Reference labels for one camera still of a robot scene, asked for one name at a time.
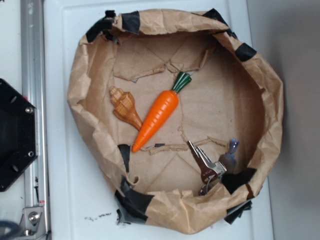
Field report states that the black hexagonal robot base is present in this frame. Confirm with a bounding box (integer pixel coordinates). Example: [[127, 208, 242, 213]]
[[0, 79, 38, 192]]

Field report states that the orange plastic toy carrot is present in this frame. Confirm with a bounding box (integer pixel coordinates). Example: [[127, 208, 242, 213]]
[[132, 72, 192, 153]]

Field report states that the brown paper bag bin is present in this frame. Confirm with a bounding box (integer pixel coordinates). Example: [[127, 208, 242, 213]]
[[67, 9, 284, 234]]

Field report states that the brown wooden seashell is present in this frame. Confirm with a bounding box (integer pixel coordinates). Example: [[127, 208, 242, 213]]
[[109, 86, 143, 131]]

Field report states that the white plastic tray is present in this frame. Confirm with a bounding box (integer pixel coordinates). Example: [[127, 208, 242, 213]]
[[43, 0, 274, 240]]

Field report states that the blue grey bunny keychain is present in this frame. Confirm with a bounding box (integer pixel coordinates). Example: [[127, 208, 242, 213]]
[[218, 138, 240, 174]]

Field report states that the aluminium extrusion rail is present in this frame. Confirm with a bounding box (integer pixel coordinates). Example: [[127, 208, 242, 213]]
[[20, 0, 52, 240]]

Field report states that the metal corner bracket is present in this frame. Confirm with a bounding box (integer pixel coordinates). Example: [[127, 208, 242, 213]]
[[19, 206, 46, 240]]

